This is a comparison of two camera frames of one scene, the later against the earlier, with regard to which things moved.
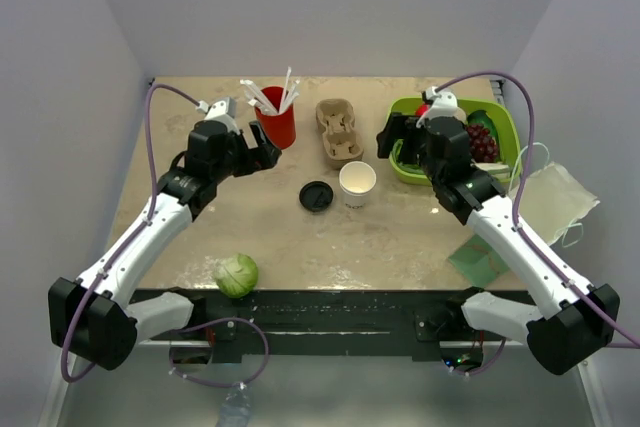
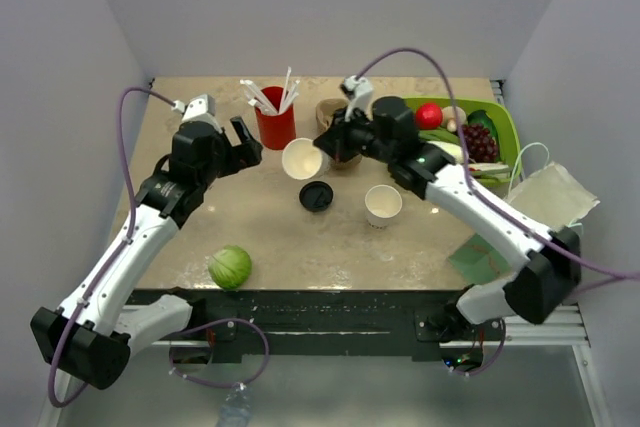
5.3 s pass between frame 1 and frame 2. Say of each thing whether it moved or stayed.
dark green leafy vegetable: stayed
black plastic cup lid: stayed
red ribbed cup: stayed
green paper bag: stayed
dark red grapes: stayed
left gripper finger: moved
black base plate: stayed
